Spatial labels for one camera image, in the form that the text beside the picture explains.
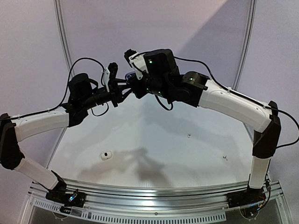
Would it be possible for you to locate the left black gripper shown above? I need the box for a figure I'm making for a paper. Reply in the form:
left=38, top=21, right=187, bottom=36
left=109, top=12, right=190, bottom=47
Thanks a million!
left=80, top=78, right=132, bottom=109

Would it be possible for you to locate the purple earbud charging case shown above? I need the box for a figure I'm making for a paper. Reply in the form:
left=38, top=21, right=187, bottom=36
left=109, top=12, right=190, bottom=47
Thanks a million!
left=125, top=71, right=135, bottom=83

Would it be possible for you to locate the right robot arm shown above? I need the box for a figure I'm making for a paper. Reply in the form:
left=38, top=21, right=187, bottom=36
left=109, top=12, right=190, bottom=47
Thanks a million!
left=127, top=49, right=281, bottom=203

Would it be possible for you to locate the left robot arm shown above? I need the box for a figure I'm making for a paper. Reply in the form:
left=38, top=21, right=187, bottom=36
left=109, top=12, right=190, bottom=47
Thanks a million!
left=0, top=73, right=131, bottom=203

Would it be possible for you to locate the white earbud charging case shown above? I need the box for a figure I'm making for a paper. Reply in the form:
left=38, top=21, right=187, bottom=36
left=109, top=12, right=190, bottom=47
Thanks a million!
left=100, top=151, right=113, bottom=161

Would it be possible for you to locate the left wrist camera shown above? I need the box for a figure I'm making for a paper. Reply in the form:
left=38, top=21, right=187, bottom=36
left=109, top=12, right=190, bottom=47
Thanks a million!
left=101, top=62, right=118, bottom=92

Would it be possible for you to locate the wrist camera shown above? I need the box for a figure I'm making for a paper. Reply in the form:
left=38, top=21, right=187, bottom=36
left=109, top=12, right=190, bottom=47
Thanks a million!
left=101, top=62, right=118, bottom=92
left=124, top=49, right=148, bottom=80

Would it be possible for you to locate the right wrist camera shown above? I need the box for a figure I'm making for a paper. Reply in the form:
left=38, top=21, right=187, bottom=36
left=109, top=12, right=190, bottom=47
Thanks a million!
left=124, top=49, right=148, bottom=80

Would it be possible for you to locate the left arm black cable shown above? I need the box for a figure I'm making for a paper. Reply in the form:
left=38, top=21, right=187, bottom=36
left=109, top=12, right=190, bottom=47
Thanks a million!
left=14, top=57, right=110, bottom=117

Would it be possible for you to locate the left aluminium frame post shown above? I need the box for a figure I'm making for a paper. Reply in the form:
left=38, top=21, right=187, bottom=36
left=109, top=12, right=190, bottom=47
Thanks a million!
left=53, top=0, right=75, bottom=84

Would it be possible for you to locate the aluminium frame post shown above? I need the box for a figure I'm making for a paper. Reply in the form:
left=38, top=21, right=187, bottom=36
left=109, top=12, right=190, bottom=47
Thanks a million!
left=53, top=0, right=75, bottom=84
left=232, top=0, right=257, bottom=90

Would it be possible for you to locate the right aluminium frame post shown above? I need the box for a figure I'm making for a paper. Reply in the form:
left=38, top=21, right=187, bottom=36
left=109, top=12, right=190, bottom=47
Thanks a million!
left=232, top=0, right=257, bottom=90

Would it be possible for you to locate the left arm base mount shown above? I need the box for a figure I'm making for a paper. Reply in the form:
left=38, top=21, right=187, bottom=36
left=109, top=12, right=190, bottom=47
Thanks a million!
left=45, top=189, right=87, bottom=208

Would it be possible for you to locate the aluminium front rail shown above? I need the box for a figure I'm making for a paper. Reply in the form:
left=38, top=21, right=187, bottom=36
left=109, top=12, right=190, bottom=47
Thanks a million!
left=20, top=180, right=292, bottom=224

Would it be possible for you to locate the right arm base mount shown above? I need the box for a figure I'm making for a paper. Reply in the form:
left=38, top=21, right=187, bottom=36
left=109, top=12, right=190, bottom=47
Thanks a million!
left=226, top=187, right=266, bottom=208

